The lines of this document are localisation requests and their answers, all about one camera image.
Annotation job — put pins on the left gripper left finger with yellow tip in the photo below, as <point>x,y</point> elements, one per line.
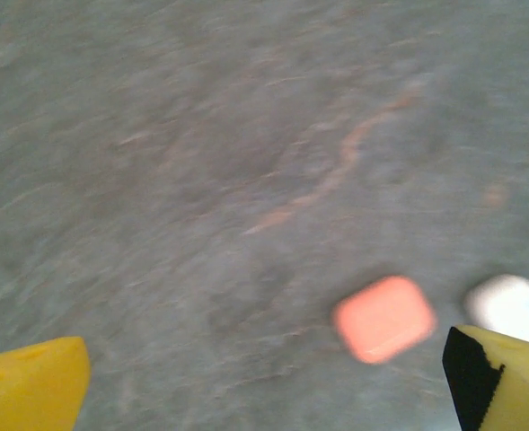
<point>26,390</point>

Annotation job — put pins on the pink earbud charging case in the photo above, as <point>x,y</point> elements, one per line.
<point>383,319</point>

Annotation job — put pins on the white earbud charging case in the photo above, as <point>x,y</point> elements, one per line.
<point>511,305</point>

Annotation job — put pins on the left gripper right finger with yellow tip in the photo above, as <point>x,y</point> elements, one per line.
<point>515,390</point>

